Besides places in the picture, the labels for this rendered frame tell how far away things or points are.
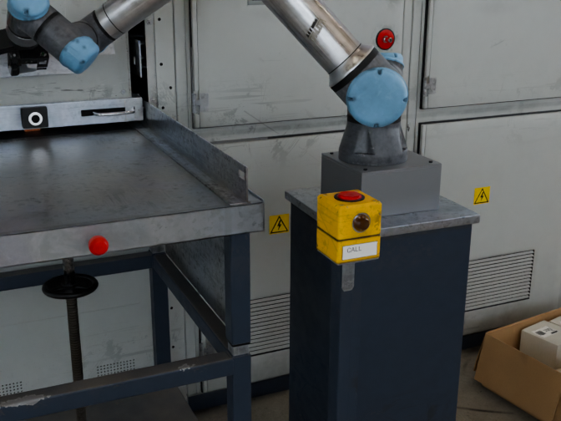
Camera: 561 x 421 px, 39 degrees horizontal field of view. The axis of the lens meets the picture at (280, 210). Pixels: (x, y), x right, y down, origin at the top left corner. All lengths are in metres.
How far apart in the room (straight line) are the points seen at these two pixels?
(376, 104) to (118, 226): 0.53
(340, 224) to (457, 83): 1.24
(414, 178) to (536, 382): 0.91
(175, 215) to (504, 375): 1.36
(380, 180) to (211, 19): 0.66
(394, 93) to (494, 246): 1.24
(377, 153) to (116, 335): 0.93
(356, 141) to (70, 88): 0.75
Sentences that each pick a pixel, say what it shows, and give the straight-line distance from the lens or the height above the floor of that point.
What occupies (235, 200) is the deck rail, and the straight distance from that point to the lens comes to 1.44.
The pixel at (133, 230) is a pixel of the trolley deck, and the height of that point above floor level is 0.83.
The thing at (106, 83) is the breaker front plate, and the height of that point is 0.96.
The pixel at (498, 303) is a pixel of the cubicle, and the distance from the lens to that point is 2.78.
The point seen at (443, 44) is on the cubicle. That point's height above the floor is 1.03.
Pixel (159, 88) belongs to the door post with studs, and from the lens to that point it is 2.04.
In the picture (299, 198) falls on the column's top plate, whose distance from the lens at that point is 1.79.
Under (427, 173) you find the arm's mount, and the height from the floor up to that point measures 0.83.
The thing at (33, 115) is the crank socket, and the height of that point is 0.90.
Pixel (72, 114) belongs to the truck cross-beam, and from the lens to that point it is 2.04.
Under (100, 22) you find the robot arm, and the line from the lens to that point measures 1.74.
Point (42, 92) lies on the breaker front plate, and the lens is 2.03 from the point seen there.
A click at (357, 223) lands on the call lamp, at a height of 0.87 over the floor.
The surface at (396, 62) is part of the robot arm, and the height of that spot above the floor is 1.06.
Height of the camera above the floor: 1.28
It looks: 18 degrees down
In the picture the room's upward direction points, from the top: straight up
